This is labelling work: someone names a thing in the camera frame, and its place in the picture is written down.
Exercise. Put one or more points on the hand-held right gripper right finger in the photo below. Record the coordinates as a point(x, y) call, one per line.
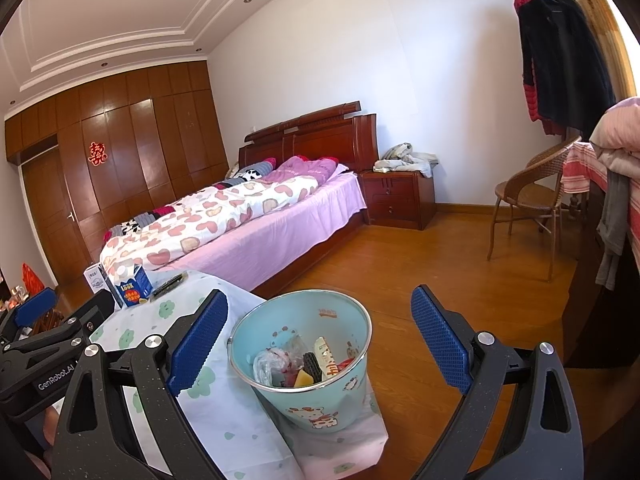
point(440, 340)

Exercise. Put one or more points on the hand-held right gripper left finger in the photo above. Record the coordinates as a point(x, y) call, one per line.
point(197, 345)

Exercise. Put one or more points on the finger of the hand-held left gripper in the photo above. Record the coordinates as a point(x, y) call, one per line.
point(35, 306)
point(92, 312)

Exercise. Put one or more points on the clear plastic bag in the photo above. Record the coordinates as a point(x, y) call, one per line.
point(267, 367)

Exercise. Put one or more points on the yellow wrapper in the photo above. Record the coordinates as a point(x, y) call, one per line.
point(301, 380)

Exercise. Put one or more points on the black woven mat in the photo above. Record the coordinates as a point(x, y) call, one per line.
point(311, 365)

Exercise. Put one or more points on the clear orange-print snack wrapper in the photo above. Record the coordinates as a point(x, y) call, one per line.
point(326, 357)

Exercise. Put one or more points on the teal cartoon print bucket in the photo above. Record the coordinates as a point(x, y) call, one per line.
point(320, 410)

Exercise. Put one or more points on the person's left hand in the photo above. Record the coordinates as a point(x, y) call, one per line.
point(50, 425)

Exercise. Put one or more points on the small cluttered items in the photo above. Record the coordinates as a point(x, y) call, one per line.
point(15, 300)

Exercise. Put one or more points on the red bag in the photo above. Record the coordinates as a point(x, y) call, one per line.
point(31, 280)

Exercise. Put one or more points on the white grey carton box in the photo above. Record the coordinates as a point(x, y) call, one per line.
point(95, 280)

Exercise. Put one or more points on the blue milk carton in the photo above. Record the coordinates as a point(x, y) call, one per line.
point(135, 290)

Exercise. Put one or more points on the dark snack packet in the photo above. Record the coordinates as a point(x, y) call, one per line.
point(167, 285)

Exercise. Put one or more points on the wooden door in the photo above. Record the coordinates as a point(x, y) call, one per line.
point(50, 220)

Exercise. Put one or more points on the heart print quilt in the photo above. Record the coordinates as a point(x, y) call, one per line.
point(210, 215)

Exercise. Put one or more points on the wooden nightstand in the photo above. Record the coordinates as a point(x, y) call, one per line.
point(395, 200)

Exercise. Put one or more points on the pink bed sheet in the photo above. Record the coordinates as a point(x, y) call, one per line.
point(290, 230)

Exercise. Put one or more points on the dark wooden cabinet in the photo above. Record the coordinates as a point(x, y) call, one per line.
point(590, 310)

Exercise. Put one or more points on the red paper decoration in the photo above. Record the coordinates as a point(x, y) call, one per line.
point(98, 154)

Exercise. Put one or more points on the wicker chair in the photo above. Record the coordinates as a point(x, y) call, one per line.
point(520, 192)

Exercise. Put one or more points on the pile of pale clothes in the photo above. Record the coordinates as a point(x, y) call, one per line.
point(400, 160)

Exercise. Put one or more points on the wooden wardrobe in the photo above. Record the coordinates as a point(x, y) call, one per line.
point(150, 135)

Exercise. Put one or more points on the purple quilt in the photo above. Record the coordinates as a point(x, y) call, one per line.
point(305, 167)

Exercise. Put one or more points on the grey hanging garment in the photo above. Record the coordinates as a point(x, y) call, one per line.
point(612, 220)

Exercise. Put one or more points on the red striped towel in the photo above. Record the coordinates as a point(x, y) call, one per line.
point(580, 170)

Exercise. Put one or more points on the bed with heart quilt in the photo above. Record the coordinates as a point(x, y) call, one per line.
point(330, 140)

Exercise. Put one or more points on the red hanging jacket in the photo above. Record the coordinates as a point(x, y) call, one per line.
point(527, 95)

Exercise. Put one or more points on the pale pink blanket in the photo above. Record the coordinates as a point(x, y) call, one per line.
point(620, 130)

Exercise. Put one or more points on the black hanging coat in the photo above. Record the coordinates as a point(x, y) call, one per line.
point(565, 60)

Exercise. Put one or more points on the wooden window frame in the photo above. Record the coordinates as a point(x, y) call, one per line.
point(600, 20)

